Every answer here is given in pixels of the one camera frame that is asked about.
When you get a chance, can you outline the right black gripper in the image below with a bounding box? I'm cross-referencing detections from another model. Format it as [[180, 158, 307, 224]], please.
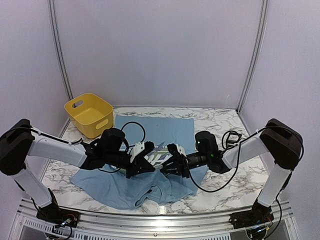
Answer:
[[159, 152, 210, 179]]

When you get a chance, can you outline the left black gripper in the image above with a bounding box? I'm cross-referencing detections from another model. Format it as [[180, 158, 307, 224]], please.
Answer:
[[104, 150, 155, 179]]

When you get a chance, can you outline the light blue printed t-shirt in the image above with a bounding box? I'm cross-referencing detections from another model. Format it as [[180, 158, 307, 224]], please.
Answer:
[[70, 115, 208, 210]]

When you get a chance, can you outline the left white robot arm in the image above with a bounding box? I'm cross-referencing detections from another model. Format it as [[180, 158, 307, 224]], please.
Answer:
[[0, 119, 155, 223]]

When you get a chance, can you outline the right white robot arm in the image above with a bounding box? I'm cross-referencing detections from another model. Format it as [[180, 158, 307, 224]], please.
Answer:
[[160, 118, 304, 224]]

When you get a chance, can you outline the left black brooch display box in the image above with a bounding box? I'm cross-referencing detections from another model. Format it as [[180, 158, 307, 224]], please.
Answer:
[[221, 130, 242, 150]]

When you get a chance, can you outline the yellow plastic basket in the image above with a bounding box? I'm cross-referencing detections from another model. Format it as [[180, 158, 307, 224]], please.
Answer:
[[64, 93, 114, 139]]

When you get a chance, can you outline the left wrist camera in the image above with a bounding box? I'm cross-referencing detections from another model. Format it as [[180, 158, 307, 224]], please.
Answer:
[[99, 128, 156, 162]]

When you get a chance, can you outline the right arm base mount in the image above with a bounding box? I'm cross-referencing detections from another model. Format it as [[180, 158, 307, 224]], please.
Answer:
[[229, 210, 274, 229]]

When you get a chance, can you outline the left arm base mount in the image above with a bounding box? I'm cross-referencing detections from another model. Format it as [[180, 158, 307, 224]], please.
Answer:
[[36, 209, 80, 228]]

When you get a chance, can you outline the front aluminium rail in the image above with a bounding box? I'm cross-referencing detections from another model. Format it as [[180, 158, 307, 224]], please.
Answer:
[[8, 198, 301, 240]]

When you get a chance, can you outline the right aluminium frame post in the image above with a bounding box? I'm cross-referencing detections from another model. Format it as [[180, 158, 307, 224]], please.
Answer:
[[236, 0, 269, 115]]

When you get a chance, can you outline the aluminium frame post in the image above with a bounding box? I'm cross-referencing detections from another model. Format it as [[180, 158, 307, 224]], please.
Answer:
[[236, 0, 269, 115], [47, 0, 74, 101]]

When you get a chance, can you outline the left aluminium frame post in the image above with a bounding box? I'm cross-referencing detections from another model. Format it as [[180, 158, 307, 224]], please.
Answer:
[[47, 0, 74, 101]]

